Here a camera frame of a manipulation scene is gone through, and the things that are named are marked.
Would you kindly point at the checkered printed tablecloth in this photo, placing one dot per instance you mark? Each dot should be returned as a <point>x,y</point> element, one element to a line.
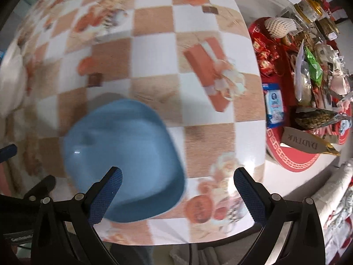
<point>154,47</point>

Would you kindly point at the white red printed blanket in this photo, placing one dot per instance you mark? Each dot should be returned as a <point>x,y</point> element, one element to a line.
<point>339,198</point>

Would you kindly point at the person's jeans legs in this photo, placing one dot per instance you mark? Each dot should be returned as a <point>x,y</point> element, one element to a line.
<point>132,255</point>

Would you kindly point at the pile of red candy packets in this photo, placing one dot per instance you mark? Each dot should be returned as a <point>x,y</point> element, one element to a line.
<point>264,51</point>

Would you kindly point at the clear bag of seeds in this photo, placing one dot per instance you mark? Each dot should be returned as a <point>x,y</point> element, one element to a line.
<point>314,118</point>

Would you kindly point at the blue bowl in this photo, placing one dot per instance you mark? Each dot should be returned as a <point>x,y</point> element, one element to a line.
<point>121,154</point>

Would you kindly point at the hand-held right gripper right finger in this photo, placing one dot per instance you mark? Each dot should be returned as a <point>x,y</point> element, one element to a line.
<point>249,198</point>

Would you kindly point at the fruit in white foam net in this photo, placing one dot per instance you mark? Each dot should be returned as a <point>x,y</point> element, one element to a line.
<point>278,27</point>

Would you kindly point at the green snack packet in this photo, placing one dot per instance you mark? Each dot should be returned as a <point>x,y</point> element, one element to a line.
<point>314,64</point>

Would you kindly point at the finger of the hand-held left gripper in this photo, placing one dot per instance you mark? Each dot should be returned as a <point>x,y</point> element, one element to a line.
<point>41,185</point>
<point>8,153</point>

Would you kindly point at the red round patterned tray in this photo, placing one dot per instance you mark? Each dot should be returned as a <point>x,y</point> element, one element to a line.
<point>295,160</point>

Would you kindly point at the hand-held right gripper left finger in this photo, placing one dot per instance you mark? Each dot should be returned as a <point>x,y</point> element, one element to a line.
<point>106,196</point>

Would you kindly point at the blue white tissue packet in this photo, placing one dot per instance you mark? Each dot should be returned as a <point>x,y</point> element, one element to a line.
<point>274,106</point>

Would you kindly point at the beige ribbed cushion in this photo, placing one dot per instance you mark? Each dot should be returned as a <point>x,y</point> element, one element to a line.
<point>215,255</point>

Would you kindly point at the clear plastic bag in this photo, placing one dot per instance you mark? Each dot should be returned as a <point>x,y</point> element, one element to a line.
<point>302,84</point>

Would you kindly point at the glass jar with gold lid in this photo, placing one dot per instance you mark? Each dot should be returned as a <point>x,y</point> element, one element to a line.
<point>326,28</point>
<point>309,8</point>

